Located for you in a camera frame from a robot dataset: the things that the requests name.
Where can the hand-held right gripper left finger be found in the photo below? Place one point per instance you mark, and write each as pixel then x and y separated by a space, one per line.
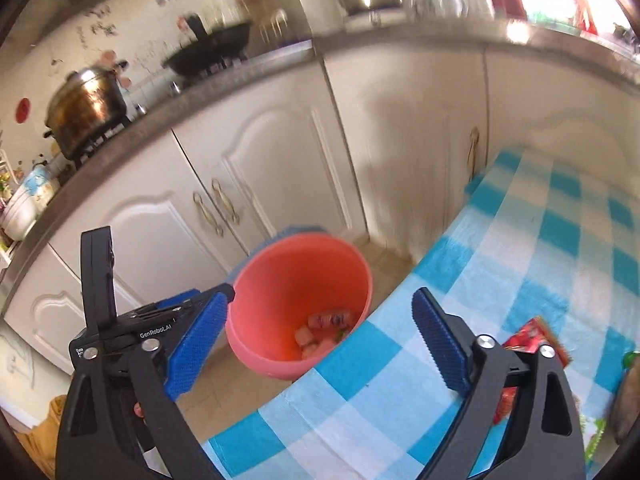
pixel 197 345

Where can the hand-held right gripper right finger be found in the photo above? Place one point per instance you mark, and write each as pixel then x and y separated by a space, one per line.
pixel 442 345

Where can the red snack packet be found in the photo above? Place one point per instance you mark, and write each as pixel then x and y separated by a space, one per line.
pixel 530 340

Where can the white tissue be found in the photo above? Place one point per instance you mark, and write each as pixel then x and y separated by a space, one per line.
pixel 305 336

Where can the pink plastic bucket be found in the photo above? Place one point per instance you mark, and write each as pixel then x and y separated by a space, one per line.
pixel 300 280

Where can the person's left hand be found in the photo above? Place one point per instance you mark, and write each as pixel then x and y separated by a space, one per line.
pixel 138 410

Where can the blue checkered tablecloth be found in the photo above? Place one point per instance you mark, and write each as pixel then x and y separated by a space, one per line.
pixel 500 240

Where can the yellow cloth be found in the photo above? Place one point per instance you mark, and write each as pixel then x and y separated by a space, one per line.
pixel 40 435

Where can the white basin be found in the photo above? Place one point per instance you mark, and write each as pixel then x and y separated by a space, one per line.
pixel 20 217

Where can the floral bowl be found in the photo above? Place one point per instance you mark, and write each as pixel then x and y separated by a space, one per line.
pixel 40 187

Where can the gas stove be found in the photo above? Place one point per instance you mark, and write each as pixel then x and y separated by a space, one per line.
pixel 100 142

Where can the white kitchen base cabinet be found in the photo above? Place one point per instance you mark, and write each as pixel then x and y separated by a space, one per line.
pixel 280 160

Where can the large lidded pot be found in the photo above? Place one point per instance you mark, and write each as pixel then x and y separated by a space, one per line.
pixel 85 110

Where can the black wok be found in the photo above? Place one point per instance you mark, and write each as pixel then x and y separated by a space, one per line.
pixel 215 50

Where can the red round wall sticker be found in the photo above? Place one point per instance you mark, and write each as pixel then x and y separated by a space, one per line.
pixel 23 110

